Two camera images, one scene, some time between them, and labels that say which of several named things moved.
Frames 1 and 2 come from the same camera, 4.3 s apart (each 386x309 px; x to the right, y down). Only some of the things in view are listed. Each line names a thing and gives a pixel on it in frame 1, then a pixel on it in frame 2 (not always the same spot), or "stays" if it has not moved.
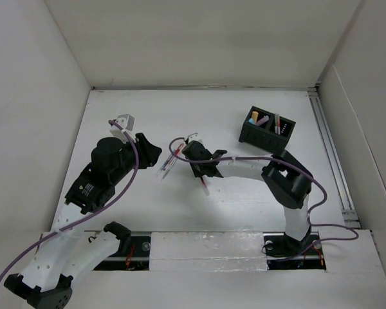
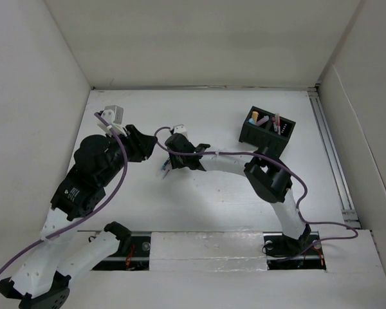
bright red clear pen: [205, 187] → [276, 120]
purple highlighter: [263, 120] stays
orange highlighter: [255, 115] stays
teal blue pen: [165, 163] stays
